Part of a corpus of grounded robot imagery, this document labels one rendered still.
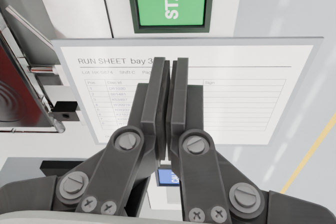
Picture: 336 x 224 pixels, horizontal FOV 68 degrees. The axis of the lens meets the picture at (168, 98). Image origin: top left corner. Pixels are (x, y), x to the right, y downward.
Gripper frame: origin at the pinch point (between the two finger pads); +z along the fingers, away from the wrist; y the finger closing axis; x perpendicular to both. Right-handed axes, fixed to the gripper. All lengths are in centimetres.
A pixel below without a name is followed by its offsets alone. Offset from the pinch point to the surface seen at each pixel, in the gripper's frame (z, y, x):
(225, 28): 9.6, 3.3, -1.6
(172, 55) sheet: 9.0, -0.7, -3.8
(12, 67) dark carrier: 14.2, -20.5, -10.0
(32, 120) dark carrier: 14.0, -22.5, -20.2
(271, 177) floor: 108, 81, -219
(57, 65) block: 13.7, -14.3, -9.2
